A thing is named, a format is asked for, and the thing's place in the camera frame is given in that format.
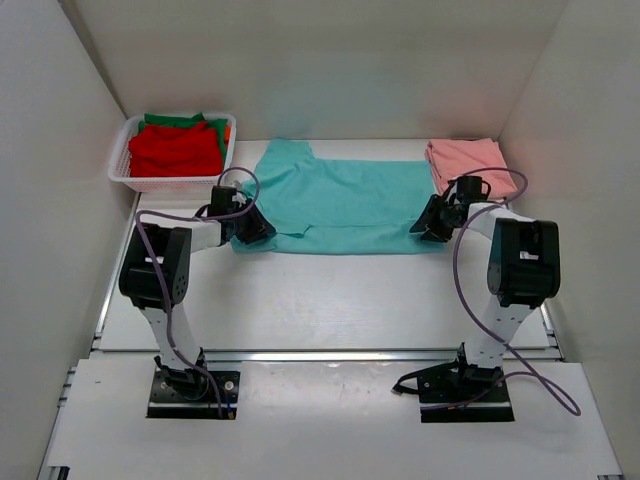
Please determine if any teal t shirt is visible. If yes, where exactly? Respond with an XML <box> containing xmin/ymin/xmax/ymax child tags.
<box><xmin>232</xmin><ymin>139</ymin><xmax>442</xmax><ymax>255</ymax></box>

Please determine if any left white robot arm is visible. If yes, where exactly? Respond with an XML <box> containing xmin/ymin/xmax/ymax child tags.
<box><xmin>118</xmin><ymin>186</ymin><xmax>275</xmax><ymax>398</ymax></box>

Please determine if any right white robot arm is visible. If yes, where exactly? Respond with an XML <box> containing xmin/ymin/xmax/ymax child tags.
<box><xmin>410</xmin><ymin>171</ymin><xmax>561</xmax><ymax>401</ymax></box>

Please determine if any folded pink t shirt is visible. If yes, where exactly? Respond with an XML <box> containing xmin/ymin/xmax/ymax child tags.
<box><xmin>425</xmin><ymin>138</ymin><xmax>517</xmax><ymax>199</ymax></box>

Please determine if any red t shirt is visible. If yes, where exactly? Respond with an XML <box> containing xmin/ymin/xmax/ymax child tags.
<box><xmin>128</xmin><ymin>120</ymin><xmax>224</xmax><ymax>178</ymax></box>

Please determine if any orange t shirt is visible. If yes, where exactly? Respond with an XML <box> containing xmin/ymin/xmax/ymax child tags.
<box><xmin>224</xmin><ymin>124</ymin><xmax>231</xmax><ymax>146</ymax></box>

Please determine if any green t shirt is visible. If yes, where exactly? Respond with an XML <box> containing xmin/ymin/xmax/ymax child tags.
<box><xmin>138</xmin><ymin>113</ymin><xmax>229</xmax><ymax>156</ymax></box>

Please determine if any white plastic basket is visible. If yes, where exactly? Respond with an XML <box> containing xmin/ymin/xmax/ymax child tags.
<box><xmin>107</xmin><ymin>112</ymin><xmax>237</xmax><ymax>193</ymax></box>

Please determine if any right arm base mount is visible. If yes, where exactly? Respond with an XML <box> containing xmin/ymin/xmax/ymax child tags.
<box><xmin>392</xmin><ymin>346</ymin><xmax>515</xmax><ymax>423</ymax></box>

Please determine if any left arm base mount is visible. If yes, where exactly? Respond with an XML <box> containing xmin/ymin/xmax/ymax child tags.
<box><xmin>146</xmin><ymin>355</ymin><xmax>241</xmax><ymax>421</ymax></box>

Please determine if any metal table rail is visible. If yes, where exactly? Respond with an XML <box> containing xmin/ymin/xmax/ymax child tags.
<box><xmin>90</xmin><ymin>347</ymin><xmax>562</xmax><ymax>363</ymax></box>

